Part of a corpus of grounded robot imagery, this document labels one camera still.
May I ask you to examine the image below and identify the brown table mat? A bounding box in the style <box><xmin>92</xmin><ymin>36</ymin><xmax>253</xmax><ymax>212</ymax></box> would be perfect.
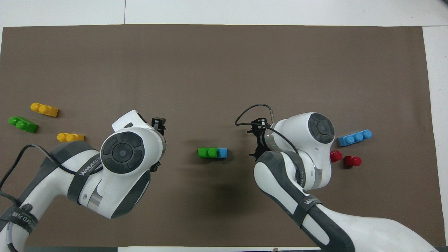
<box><xmin>1</xmin><ymin>24</ymin><xmax>447</xmax><ymax>247</ymax></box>

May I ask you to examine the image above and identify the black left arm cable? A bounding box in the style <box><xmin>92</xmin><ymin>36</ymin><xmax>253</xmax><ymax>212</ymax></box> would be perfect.
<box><xmin>0</xmin><ymin>144</ymin><xmax>76</xmax><ymax>211</ymax></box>

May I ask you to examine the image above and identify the yellow two-stud toy brick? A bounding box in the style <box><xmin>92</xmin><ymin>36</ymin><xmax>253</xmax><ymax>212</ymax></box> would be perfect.
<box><xmin>30</xmin><ymin>102</ymin><xmax>60</xmax><ymax>118</ymax></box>
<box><xmin>57</xmin><ymin>132</ymin><xmax>85</xmax><ymax>143</ymax></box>

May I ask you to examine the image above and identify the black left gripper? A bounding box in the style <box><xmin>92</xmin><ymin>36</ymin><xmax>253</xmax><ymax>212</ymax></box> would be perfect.
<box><xmin>151</xmin><ymin>117</ymin><xmax>167</xmax><ymax>138</ymax></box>

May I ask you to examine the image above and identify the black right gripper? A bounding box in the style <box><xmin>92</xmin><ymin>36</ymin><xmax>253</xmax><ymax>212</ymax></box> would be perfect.
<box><xmin>246</xmin><ymin>121</ymin><xmax>271</xmax><ymax>160</ymax></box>

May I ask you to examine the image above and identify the green two-stud toy brick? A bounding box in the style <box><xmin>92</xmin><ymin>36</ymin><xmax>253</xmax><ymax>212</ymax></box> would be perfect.
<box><xmin>8</xmin><ymin>116</ymin><xmax>39</xmax><ymax>133</ymax></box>
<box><xmin>197</xmin><ymin>147</ymin><xmax>218</xmax><ymax>159</ymax></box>

